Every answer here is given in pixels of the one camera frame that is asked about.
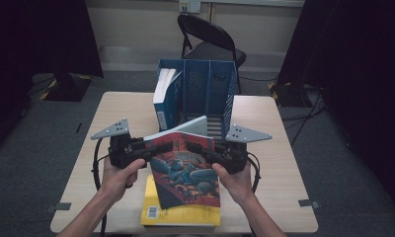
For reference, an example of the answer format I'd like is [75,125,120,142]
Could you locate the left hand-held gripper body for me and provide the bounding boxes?
[90,118,154,170]

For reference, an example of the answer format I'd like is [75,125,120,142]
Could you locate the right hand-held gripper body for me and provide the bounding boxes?
[208,123,273,175]

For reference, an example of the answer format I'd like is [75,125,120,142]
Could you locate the illustrated red and blue book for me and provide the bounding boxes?
[142,115,222,210]

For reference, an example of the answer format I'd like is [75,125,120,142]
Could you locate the blue cover book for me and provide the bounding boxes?
[152,67,184,132]

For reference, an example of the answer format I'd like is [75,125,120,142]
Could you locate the blue plastic file rack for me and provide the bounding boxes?
[153,58,238,141]

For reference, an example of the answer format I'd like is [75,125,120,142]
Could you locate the yellow cover book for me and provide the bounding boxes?
[140,174,221,227]

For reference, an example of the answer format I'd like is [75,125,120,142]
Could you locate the person's right hand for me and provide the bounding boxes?
[211,161,254,205]

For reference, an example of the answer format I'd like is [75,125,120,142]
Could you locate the person's left hand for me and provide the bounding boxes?
[101,157,147,203]

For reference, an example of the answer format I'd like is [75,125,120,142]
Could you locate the black stand base yellow stripes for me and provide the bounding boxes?
[268,81,320,108]
[39,72,94,103]

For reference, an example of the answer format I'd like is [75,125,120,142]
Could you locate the grey tape strip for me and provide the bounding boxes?
[46,201,72,213]
[297,198,321,210]

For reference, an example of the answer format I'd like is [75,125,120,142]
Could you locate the black folding chair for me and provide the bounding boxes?
[177,13,248,95]

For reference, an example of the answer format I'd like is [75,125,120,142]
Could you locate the black curtain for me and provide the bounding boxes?
[0,0,105,156]
[277,0,395,211]

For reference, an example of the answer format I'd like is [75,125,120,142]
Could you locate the right hand-held gripper black cable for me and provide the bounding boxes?
[246,152,263,194]

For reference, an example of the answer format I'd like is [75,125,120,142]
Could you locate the hand-held gripper black cable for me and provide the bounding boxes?
[91,137,110,237]
[246,152,263,194]

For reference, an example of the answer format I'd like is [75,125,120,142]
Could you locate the left hand-held gripper black cable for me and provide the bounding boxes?
[91,137,110,237]

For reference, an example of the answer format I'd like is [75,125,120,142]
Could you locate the black floor cables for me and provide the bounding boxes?
[280,88,328,147]

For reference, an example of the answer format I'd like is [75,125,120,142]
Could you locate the white wall socket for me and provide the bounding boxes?
[179,0,202,14]

